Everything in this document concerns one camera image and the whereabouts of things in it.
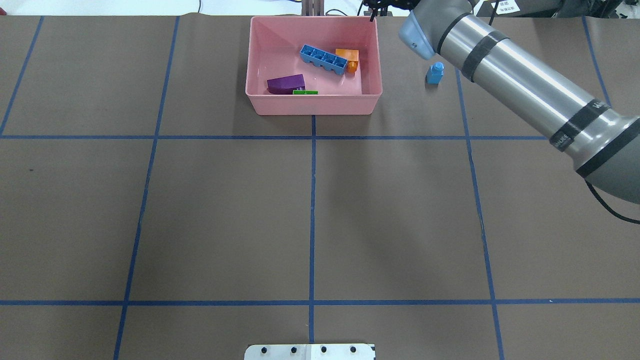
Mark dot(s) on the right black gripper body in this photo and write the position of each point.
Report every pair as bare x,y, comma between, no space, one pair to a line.
373,16

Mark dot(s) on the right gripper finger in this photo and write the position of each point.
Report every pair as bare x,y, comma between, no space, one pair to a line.
372,13

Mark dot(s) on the orange wedge block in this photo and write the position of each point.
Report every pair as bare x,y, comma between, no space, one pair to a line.
352,57

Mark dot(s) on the small blue block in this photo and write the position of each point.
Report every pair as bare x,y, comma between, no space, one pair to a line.
435,73

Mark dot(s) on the long blue block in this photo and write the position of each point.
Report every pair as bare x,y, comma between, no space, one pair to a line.
323,59

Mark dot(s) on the green block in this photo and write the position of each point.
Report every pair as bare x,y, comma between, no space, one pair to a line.
304,92

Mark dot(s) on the purple wedge block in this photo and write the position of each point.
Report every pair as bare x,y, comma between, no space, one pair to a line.
286,85

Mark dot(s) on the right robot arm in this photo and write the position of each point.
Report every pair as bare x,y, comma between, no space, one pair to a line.
603,144

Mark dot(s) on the pink plastic box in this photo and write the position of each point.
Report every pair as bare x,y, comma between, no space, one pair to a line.
275,50

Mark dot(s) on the white label paper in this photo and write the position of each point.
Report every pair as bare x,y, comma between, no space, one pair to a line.
505,7

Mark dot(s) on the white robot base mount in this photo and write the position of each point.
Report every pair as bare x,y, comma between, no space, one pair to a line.
310,351

